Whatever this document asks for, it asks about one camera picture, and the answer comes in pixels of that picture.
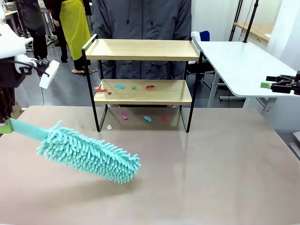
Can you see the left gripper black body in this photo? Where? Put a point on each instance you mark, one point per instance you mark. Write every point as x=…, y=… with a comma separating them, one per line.
x=9, y=75

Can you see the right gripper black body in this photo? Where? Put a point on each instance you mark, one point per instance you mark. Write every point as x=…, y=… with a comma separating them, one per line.
x=297, y=82

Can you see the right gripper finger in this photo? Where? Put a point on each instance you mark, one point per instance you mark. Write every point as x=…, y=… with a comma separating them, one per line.
x=281, y=87
x=284, y=78

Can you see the orange pink paper scrap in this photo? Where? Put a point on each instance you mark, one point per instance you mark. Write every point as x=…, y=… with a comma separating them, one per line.
x=102, y=90

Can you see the teal chenille duster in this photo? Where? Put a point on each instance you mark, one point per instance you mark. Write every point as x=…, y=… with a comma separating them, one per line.
x=89, y=154

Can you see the green paper scrap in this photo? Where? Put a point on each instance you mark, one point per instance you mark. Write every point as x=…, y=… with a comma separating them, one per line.
x=133, y=87

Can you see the red orange paper scrap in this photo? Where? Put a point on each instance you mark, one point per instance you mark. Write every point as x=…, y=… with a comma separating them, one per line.
x=150, y=87

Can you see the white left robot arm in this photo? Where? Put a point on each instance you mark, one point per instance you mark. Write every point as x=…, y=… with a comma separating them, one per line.
x=9, y=44

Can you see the brown cardboard box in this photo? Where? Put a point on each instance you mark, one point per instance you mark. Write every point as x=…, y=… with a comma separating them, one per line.
x=17, y=111

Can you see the small white side table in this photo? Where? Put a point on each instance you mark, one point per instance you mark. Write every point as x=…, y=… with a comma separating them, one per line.
x=28, y=40

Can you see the large white side table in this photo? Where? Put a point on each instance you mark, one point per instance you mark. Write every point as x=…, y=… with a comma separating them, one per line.
x=239, y=65

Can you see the light wooden background table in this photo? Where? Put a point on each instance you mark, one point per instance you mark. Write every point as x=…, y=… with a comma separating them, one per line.
x=257, y=29

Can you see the white background desk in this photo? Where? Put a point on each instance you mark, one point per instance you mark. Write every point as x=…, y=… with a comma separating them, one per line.
x=10, y=17

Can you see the black stand pole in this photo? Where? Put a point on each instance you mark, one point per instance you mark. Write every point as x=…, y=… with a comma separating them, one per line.
x=250, y=23

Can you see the person in dark clothes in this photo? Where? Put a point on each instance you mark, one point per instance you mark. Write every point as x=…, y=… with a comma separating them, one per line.
x=32, y=14

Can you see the black tripod stand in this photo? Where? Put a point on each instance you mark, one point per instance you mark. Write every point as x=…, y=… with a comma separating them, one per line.
x=235, y=21

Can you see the person in yellow apron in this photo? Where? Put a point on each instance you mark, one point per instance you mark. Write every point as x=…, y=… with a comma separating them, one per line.
x=75, y=28

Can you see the blue chair backrest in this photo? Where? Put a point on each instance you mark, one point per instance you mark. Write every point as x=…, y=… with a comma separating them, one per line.
x=205, y=35

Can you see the white paper scrap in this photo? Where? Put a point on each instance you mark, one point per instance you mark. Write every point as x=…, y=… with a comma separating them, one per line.
x=109, y=127

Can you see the narrow red paper scrap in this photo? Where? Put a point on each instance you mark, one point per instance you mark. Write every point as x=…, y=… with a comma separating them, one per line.
x=164, y=118

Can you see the teal paper scrap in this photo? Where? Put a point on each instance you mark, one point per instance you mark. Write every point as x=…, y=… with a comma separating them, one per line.
x=147, y=119

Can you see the person in grey jacket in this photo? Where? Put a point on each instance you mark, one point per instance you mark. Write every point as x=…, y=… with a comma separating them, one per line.
x=140, y=18

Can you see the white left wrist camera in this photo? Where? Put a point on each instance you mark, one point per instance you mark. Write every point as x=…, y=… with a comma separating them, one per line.
x=50, y=72

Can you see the two-tier wooden shelf black frame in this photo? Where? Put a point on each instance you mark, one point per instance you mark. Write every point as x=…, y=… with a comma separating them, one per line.
x=140, y=52

